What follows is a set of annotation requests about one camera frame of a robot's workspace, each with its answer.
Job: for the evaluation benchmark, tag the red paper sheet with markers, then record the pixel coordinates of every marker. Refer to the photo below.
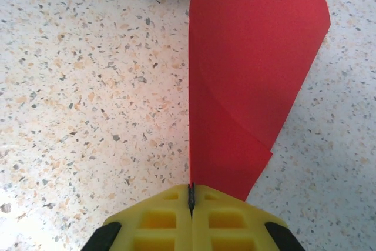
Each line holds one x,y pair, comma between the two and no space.
249,71

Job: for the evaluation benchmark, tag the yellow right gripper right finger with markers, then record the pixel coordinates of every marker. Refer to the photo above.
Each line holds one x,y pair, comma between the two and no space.
232,224

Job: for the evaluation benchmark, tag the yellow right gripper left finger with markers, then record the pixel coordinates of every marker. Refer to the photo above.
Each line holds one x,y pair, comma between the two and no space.
152,224

